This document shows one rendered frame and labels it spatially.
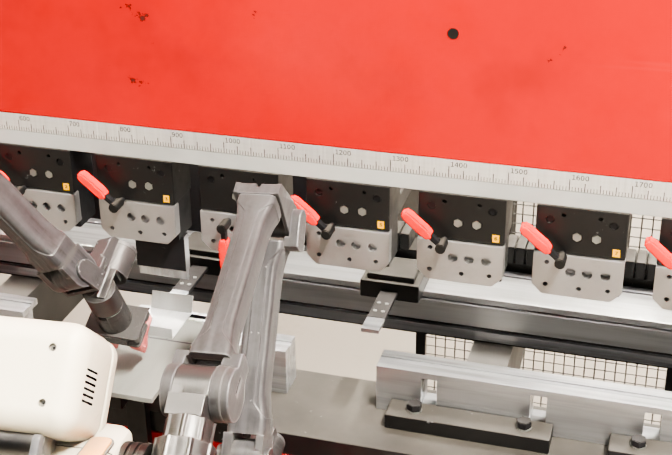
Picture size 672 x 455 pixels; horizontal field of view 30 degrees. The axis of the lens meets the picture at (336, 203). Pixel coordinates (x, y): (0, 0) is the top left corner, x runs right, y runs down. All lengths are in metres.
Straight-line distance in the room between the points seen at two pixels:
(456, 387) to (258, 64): 0.69
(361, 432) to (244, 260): 0.55
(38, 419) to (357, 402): 0.88
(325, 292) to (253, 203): 0.67
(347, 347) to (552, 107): 2.29
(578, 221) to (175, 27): 0.75
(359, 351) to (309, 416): 1.83
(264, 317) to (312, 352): 2.17
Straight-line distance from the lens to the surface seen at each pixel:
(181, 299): 2.45
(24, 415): 1.67
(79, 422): 1.68
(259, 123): 2.16
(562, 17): 1.98
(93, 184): 2.30
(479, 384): 2.30
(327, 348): 4.20
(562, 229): 2.11
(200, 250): 2.60
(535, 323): 2.52
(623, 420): 2.30
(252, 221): 1.93
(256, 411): 2.00
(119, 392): 2.24
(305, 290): 2.61
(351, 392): 2.42
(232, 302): 1.84
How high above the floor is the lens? 2.24
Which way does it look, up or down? 26 degrees down
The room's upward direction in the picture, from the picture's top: 1 degrees counter-clockwise
